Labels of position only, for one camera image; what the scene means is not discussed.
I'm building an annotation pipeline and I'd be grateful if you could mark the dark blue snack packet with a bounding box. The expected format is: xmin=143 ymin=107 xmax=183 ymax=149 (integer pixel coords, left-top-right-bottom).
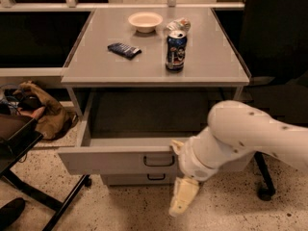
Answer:
xmin=107 ymin=42 xmax=141 ymax=60

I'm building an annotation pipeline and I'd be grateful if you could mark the white bowl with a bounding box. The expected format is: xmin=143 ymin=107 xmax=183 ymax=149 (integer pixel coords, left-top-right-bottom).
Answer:
xmin=128 ymin=12 xmax=163 ymax=34

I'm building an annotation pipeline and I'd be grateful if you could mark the grey top drawer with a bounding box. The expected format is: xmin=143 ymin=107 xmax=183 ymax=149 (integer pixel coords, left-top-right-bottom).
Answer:
xmin=57 ymin=90 xmax=256 ymax=176

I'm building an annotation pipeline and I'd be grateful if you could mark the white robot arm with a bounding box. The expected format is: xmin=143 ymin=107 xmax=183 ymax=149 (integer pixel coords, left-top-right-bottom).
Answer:
xmin=168 ymin=100 xmax=308 ymax=217

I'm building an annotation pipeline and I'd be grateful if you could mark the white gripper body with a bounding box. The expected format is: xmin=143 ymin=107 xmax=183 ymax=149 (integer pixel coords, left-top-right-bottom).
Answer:
xmin=177 ymin=128 xmax=225 ymax=182

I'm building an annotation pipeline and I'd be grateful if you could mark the grey drawer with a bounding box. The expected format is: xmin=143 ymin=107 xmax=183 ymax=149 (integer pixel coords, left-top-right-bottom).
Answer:
xmin=57 ymin=90 xmax=256 ymax=176
xmin=101 ymin=173 xmax=176 ymax=186

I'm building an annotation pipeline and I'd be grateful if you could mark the black office chair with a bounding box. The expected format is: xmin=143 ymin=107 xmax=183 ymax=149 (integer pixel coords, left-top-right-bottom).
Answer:
xmin=220 ymin=0 xmax=308 ymax=202

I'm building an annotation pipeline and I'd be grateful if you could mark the grey bottom drawer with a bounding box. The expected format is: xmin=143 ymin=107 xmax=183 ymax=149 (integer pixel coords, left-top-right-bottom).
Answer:
xmin=101 ymin=173 xmax=176 ymax=186

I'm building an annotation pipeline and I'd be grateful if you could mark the blue soda can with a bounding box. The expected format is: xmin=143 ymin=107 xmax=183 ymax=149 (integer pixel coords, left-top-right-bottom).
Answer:
xmin=166 ymin=30 xmax=187 ymax=72

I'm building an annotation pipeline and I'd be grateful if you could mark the black shoe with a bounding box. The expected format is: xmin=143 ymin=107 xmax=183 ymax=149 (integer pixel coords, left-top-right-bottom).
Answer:
xmin=0 ymin=197 xmax=25 ymax=231

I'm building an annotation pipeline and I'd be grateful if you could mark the crushed silver can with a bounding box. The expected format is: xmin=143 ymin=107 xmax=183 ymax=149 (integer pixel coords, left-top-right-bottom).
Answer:
xmin=164 ymin=17 xmax=191 ymax=36

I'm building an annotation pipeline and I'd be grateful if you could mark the brown cloth bag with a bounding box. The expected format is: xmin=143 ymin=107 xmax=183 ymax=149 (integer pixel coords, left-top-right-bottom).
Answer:
xmin=13 ymin=81 xmax=72 ymax=141

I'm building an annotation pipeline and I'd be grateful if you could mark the black rolling stand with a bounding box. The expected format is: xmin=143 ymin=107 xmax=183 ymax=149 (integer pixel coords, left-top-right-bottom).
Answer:
xmin=0 ymin=115 xmax=90 ymax=231

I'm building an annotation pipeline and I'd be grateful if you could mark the grey drawer cabinet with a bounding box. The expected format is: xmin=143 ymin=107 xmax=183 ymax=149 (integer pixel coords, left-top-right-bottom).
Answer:
xmin=61 ymin=6 xmax=251 ymax=187

